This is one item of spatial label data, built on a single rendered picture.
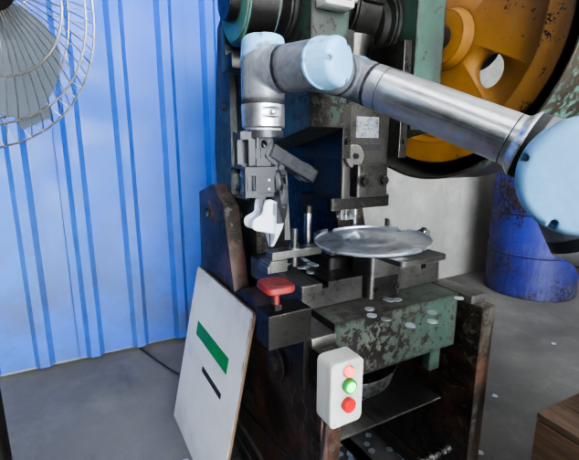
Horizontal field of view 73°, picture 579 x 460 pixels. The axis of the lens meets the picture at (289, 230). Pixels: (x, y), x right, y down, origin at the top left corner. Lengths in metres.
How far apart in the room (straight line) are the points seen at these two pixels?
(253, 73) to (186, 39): 1.45
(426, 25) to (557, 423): 1.03
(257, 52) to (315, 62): 0.12
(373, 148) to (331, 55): 0.47
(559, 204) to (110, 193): 1.82
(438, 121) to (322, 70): 0.19
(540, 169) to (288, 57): 0.38
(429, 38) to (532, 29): 0.25
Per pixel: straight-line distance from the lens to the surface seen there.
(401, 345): 1.03
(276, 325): 0.77
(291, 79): 0.65
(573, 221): 0.48
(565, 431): 1.26
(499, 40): 1.27
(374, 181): 1.01
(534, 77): 1.16
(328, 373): 0.77
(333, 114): 0.92
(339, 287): 0.96
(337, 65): 0.63
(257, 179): 0.68
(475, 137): 0.65
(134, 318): 2.16
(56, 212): 2.02
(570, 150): 0.48
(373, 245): 0.96
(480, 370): 1.20
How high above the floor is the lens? 1.02
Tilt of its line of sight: 12 degrees down
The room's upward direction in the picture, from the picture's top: straight up
